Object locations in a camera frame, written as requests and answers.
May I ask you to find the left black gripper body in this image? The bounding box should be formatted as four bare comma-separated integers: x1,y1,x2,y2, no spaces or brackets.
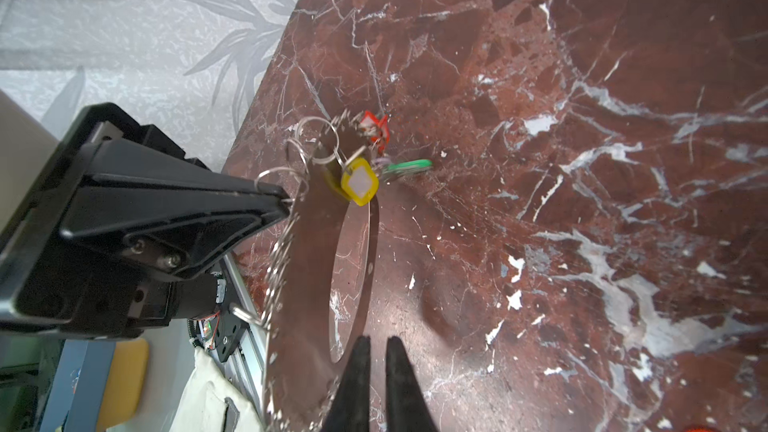
1,103,222,339

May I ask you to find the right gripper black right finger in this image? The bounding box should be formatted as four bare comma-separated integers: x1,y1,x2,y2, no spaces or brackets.
385,336,438,432

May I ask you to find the small red key tag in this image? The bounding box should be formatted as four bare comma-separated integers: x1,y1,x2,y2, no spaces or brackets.
359,111,391,155

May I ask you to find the white green work glove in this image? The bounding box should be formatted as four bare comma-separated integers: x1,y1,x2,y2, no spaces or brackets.
170,347,265,431

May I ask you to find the yellow key tag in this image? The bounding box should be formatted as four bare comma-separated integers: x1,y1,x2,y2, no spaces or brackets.
324,157,379,207

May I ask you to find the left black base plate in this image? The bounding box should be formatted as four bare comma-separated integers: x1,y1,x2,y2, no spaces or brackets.
212,302,249,363

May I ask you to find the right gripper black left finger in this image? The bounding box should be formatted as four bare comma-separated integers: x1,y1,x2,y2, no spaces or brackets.
321,336,371,432

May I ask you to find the green key tag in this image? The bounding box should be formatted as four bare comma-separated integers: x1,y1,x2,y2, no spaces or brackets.
381,159,433,180

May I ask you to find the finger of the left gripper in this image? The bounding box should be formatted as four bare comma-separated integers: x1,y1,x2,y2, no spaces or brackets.
59,139,289,280

